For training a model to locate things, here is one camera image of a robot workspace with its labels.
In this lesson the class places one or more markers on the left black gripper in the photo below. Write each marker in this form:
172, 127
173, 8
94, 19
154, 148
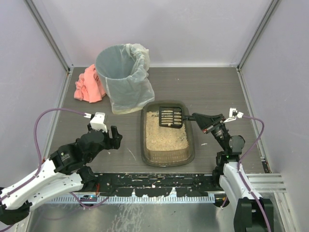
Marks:
112, 139

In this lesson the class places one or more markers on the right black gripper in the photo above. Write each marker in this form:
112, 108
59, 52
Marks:
213, 124

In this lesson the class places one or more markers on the black slotted litter scoop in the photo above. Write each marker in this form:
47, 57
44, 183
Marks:
172, 117

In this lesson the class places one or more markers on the dark translucent litter box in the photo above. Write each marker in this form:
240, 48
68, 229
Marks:
166, 158

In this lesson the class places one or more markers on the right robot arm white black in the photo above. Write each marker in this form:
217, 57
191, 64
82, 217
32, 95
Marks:
252, 213

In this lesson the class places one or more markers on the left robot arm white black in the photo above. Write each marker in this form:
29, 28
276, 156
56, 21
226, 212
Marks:
65, 171

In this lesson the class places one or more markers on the beige cat litter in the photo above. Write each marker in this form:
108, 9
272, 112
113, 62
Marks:
161, 138

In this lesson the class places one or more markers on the pink cloth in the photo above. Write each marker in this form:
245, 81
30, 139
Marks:
89, 87

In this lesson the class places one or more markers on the bin with translucent bag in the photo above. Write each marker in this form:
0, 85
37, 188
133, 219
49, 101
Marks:
123, 70

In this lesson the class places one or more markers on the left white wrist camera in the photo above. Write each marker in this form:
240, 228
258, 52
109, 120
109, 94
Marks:
97, 121

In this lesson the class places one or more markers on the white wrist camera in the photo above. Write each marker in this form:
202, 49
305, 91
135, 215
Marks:
97, 121
234, 114

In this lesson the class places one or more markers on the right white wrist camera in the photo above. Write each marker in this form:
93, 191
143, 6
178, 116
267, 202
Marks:
234, 114

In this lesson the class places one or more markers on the black taped base rail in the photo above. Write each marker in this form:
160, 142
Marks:
151, 185

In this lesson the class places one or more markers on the grey slotted cable duct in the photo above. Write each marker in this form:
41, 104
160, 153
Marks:
69, 199

